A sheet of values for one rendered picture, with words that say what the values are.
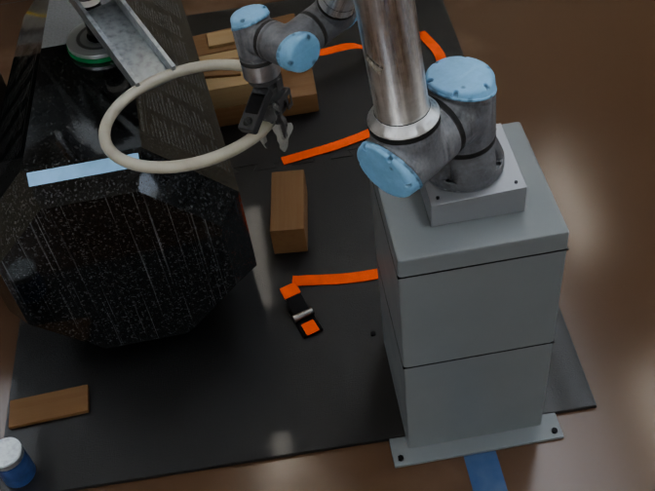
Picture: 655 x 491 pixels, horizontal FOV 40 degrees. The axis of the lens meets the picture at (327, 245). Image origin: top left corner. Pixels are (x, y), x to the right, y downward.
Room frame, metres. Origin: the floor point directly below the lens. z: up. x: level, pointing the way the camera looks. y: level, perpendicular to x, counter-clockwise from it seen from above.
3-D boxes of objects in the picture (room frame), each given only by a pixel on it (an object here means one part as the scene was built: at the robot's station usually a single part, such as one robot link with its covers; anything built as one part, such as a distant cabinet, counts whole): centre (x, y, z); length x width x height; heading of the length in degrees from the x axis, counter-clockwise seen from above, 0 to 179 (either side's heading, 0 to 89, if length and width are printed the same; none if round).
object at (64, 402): (1.65, 0.94, 0.02); 0.25 x 0.10 x 0.01; 95
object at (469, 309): (1.53, -0.34, 0.42); 0.50 x 0.50 x 0.85; 2
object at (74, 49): (2.43, 0.60, 0.83); 0.21 x 0.21 x 0.01
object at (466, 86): (1.52, -0.33, 1.11); 0.17 x 0.15 x 0.18; 130
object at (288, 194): (2.31, 0.12, 0.07); 0.30 x 0.12 x 0.12; 175
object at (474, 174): (1.53, -0.34, 0.98); 0.19 x 0.19 x 0.10
